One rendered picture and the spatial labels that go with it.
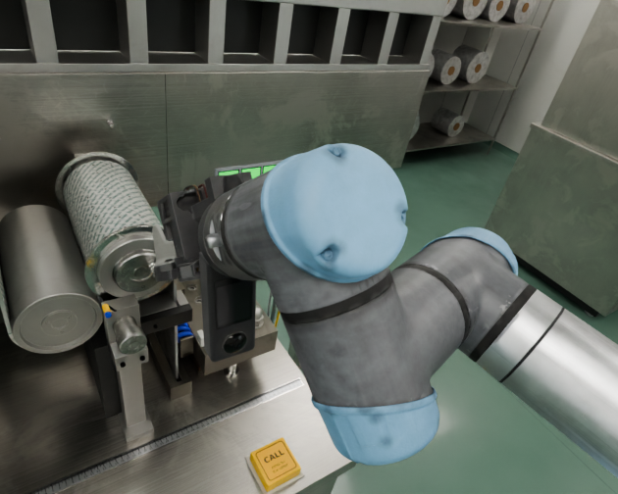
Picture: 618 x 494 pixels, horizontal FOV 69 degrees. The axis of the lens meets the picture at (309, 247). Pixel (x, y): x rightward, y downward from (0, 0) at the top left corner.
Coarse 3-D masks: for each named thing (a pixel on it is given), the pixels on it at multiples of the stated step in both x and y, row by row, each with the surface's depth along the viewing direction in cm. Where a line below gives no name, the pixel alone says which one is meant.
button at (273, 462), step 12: (276, 444) 84; (252, 456) 82; (264, 456) 82; (276, 456) 82; (288, 456) 83; (264, 468) 80; (276, 468) 81; (288, 468) 81; (300, 468) 81; (264, 480) 79; (276, 480) 79
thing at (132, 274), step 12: (132, 252) 66; (144, 252) 67; (120, 264) 65; (132, 264) 66; (144, 264) 68; (120, 276) 66; (132, 276) 68; (144, 276) 69; (132, 288) 69; (144, 288) 70
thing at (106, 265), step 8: (128, 240) 65; (136, 240) 66; (144, 240) 66; (152, 240) 67; (112, 248) 65; (120, 248) 65; (128, 248) 66; (136, 248) 66; (144, 248) 67; (152, 248) 68; (104, 256) 65; (112, 256) 65; (120, 256) 66; (104, 264) 65; (112, 264) 66; (104, 272) 66; (112, 272) 67; (104, 280) 67; (112, 280) 67; (104, 288) 67; (112, 288) 68; (120, 288) 69; (152, 288) 72; (120, 296) 70; (136, 296) 72
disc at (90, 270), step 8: (136, 224) 66; (144, 224) 66; (112, 232) 64; (120, 232) 64; (128, 232) 65; (136, 232) 66; (144, 232) 67; (104, 240) 64; (112, 240) 65; (120, 240) 65; (168, 240) 70; (96, 248) 64; (104, 248) 65; (88, 256) 64; (96, 256) 65; (88, 264) 65; (96, 264) 65; (88, 272) 66; (96, 272) 66; (88, 280) 66; (96, 280) 67; (168, 280) 74; (96, 288) 68; (160, 288) 75; (104, 296) 69; (112, 296) 70; (144, 296) 74
